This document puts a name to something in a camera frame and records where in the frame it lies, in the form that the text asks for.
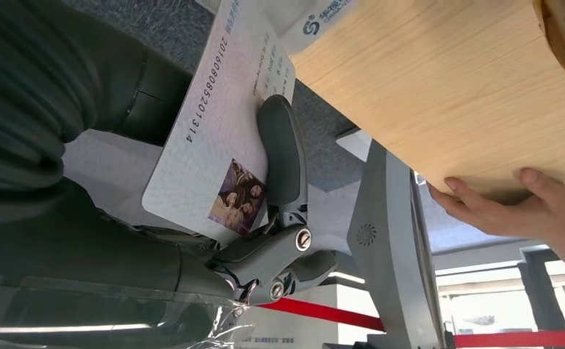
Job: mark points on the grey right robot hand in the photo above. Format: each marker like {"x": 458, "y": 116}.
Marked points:
{"x": 94, "y": 260}

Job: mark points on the white card reader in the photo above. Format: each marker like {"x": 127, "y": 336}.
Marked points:
{"x": 301, "y": 19}

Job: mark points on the clear plastic film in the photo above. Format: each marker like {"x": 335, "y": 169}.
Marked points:
{"x": 118, "y": 318}

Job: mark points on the grey kiosk stand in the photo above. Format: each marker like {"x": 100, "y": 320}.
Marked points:
{"x": 388, "y": 241}

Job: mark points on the light wood desk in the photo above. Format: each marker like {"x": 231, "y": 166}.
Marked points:
{"x": 431, "y": 96}

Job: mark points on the red barrier belt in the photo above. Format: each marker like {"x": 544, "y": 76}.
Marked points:
{"x": 320, "y": 313}

